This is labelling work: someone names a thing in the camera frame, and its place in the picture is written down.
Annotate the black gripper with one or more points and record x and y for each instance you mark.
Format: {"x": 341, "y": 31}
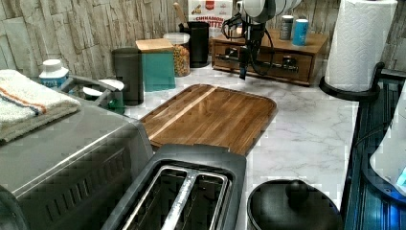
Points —
{"x": 253, "y": 34}

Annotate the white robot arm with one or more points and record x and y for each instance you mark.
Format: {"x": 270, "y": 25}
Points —
{"x": 255, "y": 14}

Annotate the wooden drawer box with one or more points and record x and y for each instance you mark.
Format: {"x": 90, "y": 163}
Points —
{"x": 315, "y": 45}

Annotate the wooden cutting board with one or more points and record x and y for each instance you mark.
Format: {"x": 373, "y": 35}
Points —
{"x": 210, "y": 115}

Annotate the black utensil holder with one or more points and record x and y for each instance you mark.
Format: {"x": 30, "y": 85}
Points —
{"x": 198, "y": 43}

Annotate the cereal box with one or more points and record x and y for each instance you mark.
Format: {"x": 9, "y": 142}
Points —
{"x": 213, "y": 12}

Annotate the grey spice can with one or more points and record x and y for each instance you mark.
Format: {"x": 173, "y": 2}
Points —
{"x": 286, "y": 27}

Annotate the blue spice can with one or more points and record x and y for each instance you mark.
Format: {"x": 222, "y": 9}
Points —
{"x": 300, "y": 31}

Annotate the glass jar with cereal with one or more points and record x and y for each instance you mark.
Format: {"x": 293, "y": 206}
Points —
{"x": 181, "y": 52}

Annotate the teal canister with wooden lid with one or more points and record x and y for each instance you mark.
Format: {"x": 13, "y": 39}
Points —
{"x": 157, "y": 64}

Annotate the wooden spoon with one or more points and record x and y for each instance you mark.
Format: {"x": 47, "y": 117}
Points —
{"x": 180, "y": 14}

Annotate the grey canister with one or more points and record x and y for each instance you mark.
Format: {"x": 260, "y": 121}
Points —
{"x": 128, "y": 69}

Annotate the white paper towel roll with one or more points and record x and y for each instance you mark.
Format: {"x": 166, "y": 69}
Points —
{"x": 360, "y": 33}

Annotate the black paper towel holder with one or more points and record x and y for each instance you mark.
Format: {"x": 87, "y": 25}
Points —
{"x": 363, "y": 96}

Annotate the black two-slot toaster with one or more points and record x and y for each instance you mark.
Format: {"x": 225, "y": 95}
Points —
{"x": 183, "y": 188}

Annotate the black pot lid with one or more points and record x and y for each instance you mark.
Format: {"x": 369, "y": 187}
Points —
{"x": 284, "y": 204}

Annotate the white bottle blue label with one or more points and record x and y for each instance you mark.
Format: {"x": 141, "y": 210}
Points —
{"x": 53, "y": 73}

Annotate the stainless toaster oven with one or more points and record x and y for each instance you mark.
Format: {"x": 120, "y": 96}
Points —
{"x": 71, "y": 173}

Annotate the striped folded towel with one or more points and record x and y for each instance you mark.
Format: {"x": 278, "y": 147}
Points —
{"x": 26, "y": 105}

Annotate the drawer front with black handle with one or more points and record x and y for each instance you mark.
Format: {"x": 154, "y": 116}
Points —
{"x": 278, "y": 65}

